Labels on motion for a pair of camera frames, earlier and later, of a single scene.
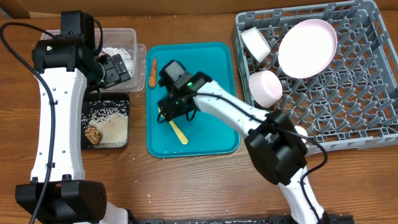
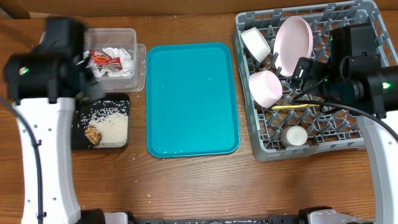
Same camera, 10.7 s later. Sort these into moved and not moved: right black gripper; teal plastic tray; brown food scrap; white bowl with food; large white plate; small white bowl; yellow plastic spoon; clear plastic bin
Moved: large white plate; right black gripper; yellow plastic spoon
Not moved: white bowl with food; clear plastic bin; brown food scrap; teal plastic tray; small white bowl
